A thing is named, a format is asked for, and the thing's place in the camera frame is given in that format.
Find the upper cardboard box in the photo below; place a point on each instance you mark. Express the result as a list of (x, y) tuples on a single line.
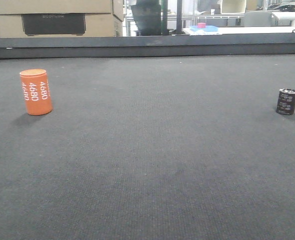
[(12, 7)]

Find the dark table edge rail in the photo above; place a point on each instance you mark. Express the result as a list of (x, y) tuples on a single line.
[(147, 46)]

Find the beige box in background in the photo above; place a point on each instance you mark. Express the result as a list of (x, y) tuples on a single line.
[(233, 7)]

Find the lower cardboard box black label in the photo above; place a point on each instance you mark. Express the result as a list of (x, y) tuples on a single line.
[(96, 25)]

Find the blue tray in background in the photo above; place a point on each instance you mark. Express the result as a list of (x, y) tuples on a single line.
[(208, 28)]

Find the pink block in background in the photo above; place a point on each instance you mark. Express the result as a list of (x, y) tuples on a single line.
[(201, 25)]

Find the white background table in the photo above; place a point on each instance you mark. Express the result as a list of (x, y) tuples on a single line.
[(243, 30)]

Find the black vertical post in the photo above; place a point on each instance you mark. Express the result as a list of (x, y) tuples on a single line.
[(179, 7)]

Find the orange cylinder with white numbers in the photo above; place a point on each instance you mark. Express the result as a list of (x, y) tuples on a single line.
[(36, 91)]

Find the black cylindrical capacitor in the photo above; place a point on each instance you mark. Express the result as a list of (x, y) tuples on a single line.
[(286, 101)]

